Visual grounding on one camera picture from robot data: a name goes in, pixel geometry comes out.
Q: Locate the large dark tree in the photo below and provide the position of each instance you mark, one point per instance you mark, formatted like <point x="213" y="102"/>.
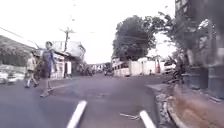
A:
<point x="133" y="40"/>

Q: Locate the low building with sloped roof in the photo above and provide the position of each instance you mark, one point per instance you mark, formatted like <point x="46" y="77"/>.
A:
<point x="13" y="53"/>

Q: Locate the white vehicle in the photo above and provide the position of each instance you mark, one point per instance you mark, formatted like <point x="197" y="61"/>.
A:
<point x="169" y="66"/>

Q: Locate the grey asphalt road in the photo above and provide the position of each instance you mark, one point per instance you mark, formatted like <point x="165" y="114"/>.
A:
<point x="100" y="96"/>

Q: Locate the thin twig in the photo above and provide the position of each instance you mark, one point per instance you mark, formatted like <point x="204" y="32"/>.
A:
<point x="130" y="116"/>

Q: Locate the dark building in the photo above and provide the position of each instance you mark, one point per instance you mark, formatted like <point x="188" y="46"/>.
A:
<point x="215" y="43"/>

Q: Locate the robot's own part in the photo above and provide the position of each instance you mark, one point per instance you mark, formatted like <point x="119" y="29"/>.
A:
<point x="77" y="115"/>
<point x="147" y="120"/>

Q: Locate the grey building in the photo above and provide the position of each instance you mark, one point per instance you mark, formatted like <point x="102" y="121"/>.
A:
<point x="76" y="50"/>

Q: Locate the bushes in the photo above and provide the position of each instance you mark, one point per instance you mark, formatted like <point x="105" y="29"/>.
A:
<point x="186" y="33"/>

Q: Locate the concrete pavement with kerb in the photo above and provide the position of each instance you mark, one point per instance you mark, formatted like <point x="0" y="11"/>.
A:
<point x="196" y="106"/>

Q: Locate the person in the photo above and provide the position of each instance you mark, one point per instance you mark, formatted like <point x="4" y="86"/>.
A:
<point x="48" y="63"/>
<point x="30" y="66"/>

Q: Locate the utility pole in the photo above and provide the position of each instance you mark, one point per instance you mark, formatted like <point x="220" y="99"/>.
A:
<point x="66" y="38"/>

